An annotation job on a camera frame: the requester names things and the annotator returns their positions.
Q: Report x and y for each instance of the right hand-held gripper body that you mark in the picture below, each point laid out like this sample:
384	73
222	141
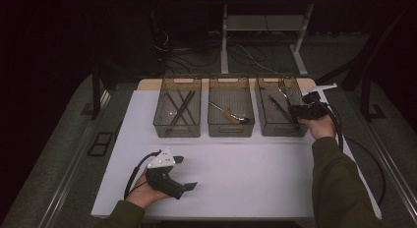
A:
311	110

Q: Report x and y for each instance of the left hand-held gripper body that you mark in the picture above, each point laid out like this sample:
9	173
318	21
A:
162	182

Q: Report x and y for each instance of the aluminium rail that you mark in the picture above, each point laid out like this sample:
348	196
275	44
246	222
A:
398	177
75	162

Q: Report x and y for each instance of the translucent orange baby spoon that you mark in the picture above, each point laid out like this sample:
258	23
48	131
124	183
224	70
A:
229	116

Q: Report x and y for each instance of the metal spoon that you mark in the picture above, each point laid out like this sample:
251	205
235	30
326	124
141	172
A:
218	107

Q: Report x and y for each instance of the person's left hand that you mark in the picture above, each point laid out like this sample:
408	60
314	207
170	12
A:
142	195

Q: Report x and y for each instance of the black metal stand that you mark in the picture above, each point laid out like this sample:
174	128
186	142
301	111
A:
365	97
95	97

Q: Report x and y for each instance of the brown wooden chopstick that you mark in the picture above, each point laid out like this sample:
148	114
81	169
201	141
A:
177	108
193	117

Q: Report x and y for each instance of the smoky transparent plastic bin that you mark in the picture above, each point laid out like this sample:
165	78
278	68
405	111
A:
268	118
160	106
229	90

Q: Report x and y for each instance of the person's right hand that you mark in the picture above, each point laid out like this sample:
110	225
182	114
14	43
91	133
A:
323	128

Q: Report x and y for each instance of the white metal stand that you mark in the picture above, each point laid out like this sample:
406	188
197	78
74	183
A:
224	51

